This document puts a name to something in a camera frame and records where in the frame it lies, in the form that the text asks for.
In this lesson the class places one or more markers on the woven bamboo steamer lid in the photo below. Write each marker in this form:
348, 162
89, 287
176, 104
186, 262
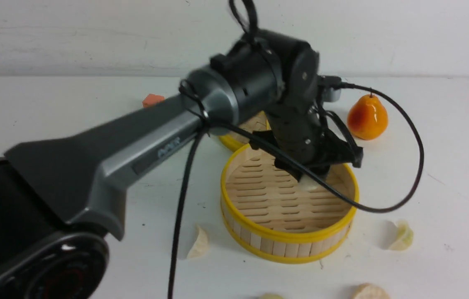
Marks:
234, 141

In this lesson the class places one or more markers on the pale green dumpling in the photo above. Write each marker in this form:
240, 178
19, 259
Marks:
270, 296
404, 236

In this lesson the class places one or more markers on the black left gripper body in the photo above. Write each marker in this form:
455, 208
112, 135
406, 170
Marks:
308, 133

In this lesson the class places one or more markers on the white dumpling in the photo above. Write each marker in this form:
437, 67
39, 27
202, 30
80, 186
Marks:
201, 245
308, 184

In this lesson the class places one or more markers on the bamboo steamer tray yellow rim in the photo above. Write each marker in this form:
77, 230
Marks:
265, 212

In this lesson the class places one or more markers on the tan dumpling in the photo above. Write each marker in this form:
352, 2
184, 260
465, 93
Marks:
370, 291

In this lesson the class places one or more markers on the orange yellow toy pear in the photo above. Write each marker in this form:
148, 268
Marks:
368, 118

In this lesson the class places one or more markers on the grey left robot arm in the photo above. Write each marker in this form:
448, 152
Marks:
60, 197

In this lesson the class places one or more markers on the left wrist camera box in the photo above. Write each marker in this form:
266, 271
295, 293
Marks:
328, 89

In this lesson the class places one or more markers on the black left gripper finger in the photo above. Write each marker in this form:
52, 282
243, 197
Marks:
290, 166
321, 170

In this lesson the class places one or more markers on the orange foam cube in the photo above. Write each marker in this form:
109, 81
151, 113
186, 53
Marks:
152, 99

